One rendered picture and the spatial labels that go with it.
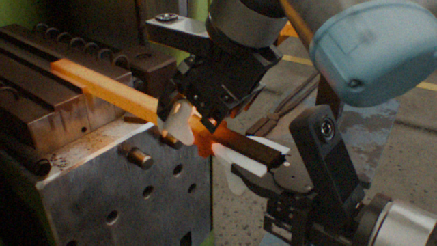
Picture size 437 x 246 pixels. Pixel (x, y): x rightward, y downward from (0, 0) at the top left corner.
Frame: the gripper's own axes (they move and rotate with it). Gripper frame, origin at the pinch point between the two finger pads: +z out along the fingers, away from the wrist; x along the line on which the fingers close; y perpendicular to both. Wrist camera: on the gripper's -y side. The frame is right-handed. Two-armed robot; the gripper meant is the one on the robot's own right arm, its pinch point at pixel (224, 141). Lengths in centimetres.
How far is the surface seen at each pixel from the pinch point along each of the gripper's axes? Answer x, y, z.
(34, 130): -11.7, 3.8, 27.7
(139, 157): 0.4, 12.2, 19.2
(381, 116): 61, 25, -4
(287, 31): 36.5, -1.5, 12.7
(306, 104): 54, 24, 15
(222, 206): 68, 101, 55
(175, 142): 7.8, 12.7, 17.9
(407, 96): 231, 102, 23
